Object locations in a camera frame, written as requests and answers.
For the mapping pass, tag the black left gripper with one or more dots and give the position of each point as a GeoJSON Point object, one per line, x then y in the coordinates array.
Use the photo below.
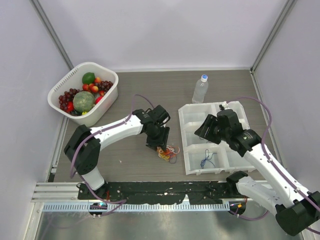
{"type": "Point", "coordinates": [162, 141]}

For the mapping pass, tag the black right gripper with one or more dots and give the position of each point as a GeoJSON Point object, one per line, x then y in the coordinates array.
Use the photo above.
{"type": "Point", "coordinates": [210, 121]}

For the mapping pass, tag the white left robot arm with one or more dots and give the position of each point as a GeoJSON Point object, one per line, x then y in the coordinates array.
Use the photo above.
{"type": "Point", "coordinates": [83, 148]}

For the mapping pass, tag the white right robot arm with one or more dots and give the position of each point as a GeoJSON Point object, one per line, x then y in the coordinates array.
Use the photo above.
{"type": "Point", "coordinates": [295, 207]}

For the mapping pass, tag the white compartment tray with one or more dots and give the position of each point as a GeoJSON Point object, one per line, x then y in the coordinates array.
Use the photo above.
{"type": "Point", "coordinates": [202, 156]}

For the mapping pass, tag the clear plastic water bottle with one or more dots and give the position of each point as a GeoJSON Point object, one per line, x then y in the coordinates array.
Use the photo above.
{"type": "Point", "coordinates": [200, 90]}

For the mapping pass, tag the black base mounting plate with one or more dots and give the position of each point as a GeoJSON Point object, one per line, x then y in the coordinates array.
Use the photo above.
{"type": "Point", "coordinates": [162, 192]}

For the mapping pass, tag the red apple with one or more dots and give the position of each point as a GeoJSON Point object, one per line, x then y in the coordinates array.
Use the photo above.
{"type": "Point", "coordinates": [98, 99]}

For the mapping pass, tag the red yellow peaches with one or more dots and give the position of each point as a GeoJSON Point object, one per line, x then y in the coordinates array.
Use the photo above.
{"type": "Point", "coordinates": [92, 87]}

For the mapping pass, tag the green striped melon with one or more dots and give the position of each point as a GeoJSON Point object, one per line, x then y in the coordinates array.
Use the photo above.
{"type": "Point", "coordinates": [83, 101]}

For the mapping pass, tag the white plastic fruit basket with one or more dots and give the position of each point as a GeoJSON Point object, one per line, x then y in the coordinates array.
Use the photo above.
{"type": "Point", "coordinates": [108, 89]}

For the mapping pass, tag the green lime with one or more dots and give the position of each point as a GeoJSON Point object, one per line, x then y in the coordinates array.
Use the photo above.
{"type": "Point", "coordinates": [88, 78]}

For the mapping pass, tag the dark red grape bunch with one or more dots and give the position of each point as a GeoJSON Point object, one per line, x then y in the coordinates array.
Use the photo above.
{"type": "Point", "coordinates": [66, 100]}

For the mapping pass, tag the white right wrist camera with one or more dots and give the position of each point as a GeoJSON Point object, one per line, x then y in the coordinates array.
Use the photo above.
{"type": "Point", "coordinates": [223, 106]}

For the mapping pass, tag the white slotted cable duct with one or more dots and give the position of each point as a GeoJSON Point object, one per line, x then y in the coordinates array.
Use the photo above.
{"type": "Point", "coordinates": [96, 207]}

